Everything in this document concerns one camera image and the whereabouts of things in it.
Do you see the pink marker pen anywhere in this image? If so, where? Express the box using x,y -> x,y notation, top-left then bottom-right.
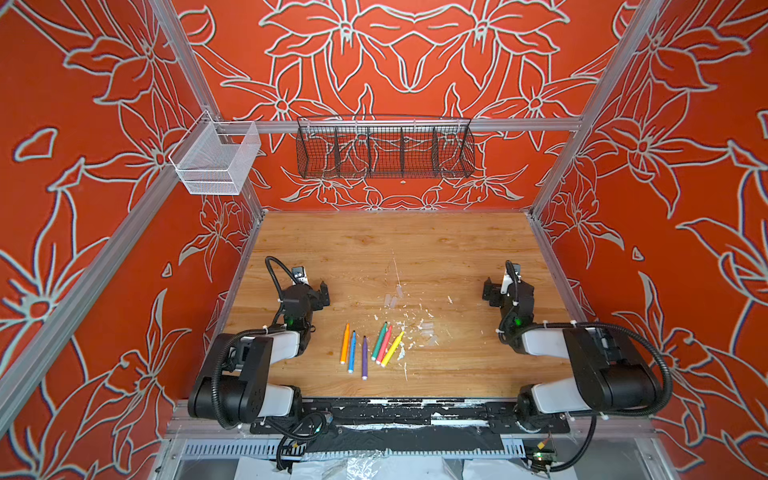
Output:
376,325 -> 393,365

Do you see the yellow marker pen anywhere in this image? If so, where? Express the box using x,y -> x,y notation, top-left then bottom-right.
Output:
381,331 -> 404,367

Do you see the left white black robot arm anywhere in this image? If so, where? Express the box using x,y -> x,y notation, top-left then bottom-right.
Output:
187,282 -> 331,429

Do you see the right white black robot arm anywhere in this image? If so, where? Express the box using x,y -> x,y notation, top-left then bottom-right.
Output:
482,272 -> 673,430

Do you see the orange marker pen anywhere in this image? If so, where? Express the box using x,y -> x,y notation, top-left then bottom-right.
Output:
340,323 -> 351,365

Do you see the blue marker pen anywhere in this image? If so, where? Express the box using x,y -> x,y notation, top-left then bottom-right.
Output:
347,331 -> 357,374

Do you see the purple marker pen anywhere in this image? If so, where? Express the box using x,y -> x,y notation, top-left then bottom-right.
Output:
361,336 -> 368,381

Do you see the green marker pen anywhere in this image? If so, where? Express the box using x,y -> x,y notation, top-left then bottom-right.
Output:
371,322 -> 389,363

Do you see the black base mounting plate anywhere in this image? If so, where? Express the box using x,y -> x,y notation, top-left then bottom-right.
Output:
250,397 -> 571,453

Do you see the small green circuit board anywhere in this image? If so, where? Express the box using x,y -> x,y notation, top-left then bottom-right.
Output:
526,440 -> 557,472

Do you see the white mesh basket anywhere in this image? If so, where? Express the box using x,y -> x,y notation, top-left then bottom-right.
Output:
168,111 -> 262,196

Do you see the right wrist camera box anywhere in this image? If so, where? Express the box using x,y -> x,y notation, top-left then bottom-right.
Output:
501,266 -> 520,294

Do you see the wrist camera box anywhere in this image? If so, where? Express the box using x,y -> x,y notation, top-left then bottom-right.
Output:
291,266 -> 309,284
501,266 -> 520,294

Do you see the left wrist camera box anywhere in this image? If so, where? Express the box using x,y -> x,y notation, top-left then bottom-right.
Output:
291,266 -> 309,284

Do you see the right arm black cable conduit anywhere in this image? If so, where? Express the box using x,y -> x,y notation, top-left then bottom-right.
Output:
497,260 -> 674,472

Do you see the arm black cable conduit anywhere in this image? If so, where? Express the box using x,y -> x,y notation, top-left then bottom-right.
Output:
209,256 -> 301,430
497,260 -> 674,472

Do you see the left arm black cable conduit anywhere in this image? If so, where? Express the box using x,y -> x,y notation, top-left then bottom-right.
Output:
209,256 -> 301,430

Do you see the white slotted cable duct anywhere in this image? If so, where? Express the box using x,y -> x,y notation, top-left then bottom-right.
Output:
177,438 -> 526,461

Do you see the black wire basket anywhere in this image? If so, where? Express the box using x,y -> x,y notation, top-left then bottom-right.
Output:
296,114 -> 476,180

